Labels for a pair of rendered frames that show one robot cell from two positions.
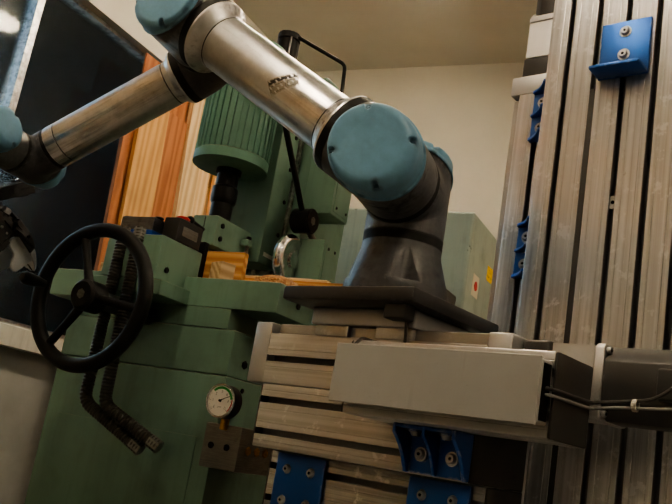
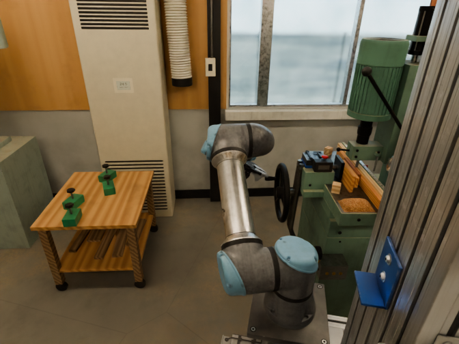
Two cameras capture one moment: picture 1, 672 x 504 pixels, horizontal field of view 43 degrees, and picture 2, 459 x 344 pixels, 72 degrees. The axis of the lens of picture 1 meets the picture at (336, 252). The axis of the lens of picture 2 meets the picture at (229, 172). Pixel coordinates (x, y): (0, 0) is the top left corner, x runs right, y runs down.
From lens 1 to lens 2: 135 cm
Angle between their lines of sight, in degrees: 71
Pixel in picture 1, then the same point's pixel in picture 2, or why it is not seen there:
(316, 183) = not seen: hidden behind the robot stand
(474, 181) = not seen: outside the picture
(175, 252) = (315, 177)
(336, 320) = not seen: hidden behind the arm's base
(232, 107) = (358, 89)
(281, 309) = (343, 223)
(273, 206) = (396, 133)
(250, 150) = (368, 114)
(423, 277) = (279, 316)
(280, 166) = (402, 110)
